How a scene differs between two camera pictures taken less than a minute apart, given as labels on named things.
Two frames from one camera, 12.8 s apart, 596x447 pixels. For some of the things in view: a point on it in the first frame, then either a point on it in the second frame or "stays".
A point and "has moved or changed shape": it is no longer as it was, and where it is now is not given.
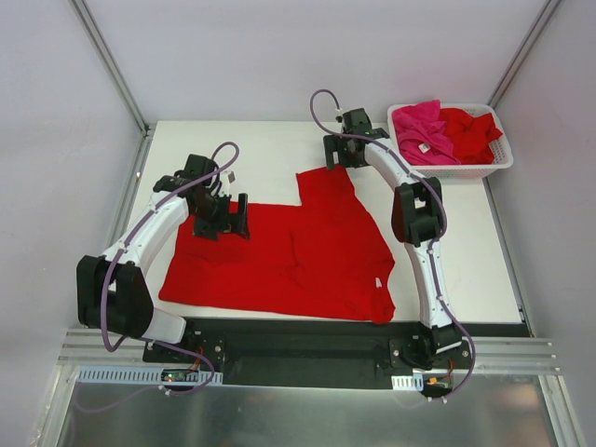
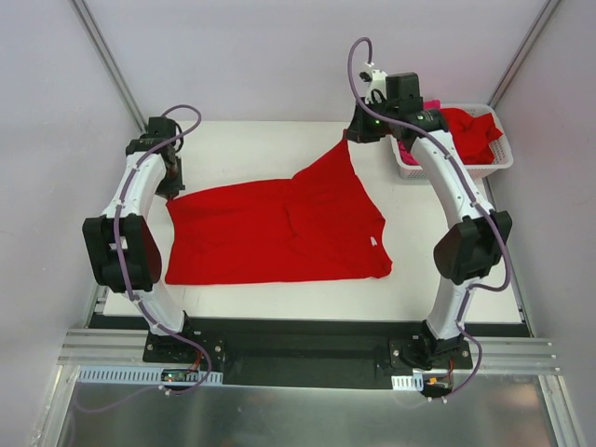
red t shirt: [325, 258] has moved or changed shape
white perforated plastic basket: [499, 157] stays
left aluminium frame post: [110, 60] stays
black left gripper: [228, 222] → [174, 184]
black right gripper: [339, 145] → [358, 128]
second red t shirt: [469, 136] stays
